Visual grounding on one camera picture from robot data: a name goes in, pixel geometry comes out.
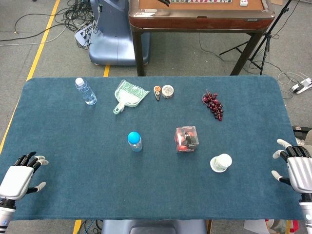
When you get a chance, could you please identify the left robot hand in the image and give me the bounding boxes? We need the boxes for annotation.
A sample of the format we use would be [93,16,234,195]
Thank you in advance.
[0,151,49,201]

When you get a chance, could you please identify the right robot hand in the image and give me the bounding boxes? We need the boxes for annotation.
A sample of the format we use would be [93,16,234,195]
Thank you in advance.
[271,138,312,195]

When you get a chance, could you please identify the white paper cup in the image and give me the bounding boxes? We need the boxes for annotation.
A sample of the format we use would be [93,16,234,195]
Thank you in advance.
[210,153,233,173]

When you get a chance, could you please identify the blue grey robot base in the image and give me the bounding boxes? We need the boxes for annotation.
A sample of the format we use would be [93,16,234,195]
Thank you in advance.
[88,0,151,66]

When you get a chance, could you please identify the black floor box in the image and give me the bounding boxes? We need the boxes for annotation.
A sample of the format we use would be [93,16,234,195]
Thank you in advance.
[292,125,312,146]

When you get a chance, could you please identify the white paper sheet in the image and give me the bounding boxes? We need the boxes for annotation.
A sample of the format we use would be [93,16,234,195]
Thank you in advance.
[244,220,269,234]

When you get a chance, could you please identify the blue table cloth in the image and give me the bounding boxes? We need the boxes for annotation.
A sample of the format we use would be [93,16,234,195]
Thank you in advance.
[0,75,309,221]

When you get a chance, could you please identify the red grape bunch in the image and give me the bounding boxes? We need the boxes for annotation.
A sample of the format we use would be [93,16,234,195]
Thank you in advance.
[202,89,224,121]

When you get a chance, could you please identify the clear bottle white cap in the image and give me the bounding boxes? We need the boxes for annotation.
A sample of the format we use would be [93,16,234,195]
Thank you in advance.
[75,78,98,106]

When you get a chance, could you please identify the clear box red black toy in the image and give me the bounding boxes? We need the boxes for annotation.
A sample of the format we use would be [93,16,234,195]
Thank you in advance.
[174,125,199,154]

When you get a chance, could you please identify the small bottle blue cap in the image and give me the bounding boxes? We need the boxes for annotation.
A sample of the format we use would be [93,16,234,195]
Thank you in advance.
[127,131,143,153]

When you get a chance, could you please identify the green white dustpan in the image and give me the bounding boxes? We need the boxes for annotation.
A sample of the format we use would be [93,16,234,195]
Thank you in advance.
[113,79,150,115]

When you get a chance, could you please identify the black tripod stand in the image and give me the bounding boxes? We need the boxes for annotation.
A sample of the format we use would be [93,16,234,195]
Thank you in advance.
[219,0,293,76]

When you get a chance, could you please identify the grey robot chassis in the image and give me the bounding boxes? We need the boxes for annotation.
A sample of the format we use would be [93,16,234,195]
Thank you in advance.
[101,219,208,234]

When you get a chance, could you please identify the white power strip with plugs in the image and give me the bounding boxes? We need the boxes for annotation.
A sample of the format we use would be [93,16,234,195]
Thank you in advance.
[74,24,95,47]

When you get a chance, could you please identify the brown mahjong table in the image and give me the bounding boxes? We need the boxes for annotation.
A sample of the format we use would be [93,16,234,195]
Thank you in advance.
[128,0,276,77]

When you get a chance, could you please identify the mahjong tile row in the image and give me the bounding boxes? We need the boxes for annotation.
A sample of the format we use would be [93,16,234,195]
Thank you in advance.
[170,0,233,4]

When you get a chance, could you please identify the black cable coil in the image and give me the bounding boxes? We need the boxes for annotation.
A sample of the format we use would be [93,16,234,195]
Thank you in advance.
[81,219,103,234]

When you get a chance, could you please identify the white floor cable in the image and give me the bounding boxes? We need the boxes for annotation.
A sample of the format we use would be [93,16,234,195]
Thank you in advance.
[277,71,305,85]

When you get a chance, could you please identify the black floor cable bundle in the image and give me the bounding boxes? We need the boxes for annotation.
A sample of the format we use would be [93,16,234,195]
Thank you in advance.
[0,0,98,51]

